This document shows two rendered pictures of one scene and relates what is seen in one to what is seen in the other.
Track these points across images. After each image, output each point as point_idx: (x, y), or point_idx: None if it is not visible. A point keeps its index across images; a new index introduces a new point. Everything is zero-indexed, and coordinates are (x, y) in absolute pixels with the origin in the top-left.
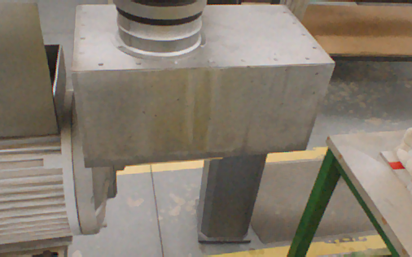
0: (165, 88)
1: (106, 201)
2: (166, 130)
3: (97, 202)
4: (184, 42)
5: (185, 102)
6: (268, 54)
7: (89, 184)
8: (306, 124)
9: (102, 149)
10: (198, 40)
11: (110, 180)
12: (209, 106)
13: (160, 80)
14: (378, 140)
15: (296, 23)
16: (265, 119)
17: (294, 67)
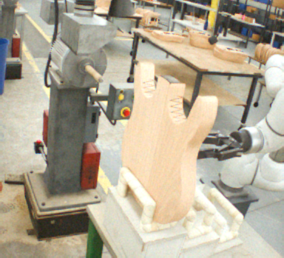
0: (67, 21)
1: (74, 73)
2: (66, 34)
3: (66, 62)
4: (76, 14)
5: (68, 26)
6: (80, 21)
7: (66, 54)
8: (77, 43)
9: (61, 35)
10: (82, 17)
11: (78, 67)
12: (69, 29)
13: (67, 18)
14: (220, 205)
15: (103, 24)
16: (73, 38)
17: (77, 22)
